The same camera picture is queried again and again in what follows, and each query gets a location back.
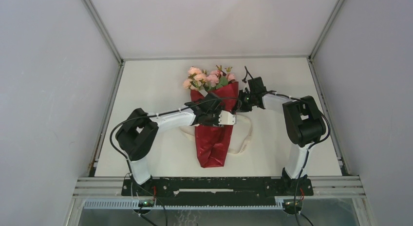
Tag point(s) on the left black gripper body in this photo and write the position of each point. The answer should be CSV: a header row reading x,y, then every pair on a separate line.
x,y
213,117

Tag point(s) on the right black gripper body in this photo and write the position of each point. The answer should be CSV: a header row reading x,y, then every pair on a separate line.
x,y
246,100

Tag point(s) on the pink flower stem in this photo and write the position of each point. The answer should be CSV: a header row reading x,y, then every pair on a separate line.
x,y
229,75
188,84
198,76
213,79

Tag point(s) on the red wrapping paper sheet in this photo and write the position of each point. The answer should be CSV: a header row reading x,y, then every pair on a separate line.
x,y
212,143

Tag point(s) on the cream ribbon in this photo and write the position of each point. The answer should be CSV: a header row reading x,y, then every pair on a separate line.
x,y
240,138

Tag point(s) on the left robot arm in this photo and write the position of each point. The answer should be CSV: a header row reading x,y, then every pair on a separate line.
x,y
133,138

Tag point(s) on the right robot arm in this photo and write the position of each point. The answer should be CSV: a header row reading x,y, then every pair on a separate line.
x,y
306,126

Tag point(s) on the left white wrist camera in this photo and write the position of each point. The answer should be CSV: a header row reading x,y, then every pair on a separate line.
x,y
226,118

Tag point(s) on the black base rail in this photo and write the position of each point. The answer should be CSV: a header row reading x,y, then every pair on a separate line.
x,y
235,191

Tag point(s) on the white cable duct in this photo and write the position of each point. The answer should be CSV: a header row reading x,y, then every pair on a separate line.
x,y
141,204

